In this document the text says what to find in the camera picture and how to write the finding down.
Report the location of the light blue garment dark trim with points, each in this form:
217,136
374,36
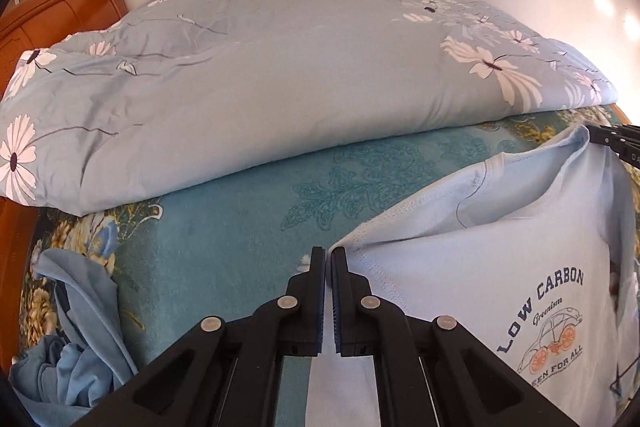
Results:
90,357

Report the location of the light blue printed t-shirt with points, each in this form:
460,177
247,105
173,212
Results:
475,267

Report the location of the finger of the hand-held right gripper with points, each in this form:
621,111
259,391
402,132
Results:
607,134

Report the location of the light blue floral quilt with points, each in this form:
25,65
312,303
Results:
300,82

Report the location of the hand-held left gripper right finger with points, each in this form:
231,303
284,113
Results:
336,307

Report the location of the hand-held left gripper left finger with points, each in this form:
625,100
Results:
318,307

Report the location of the teal floral bed blanket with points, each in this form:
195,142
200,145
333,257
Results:
225,232

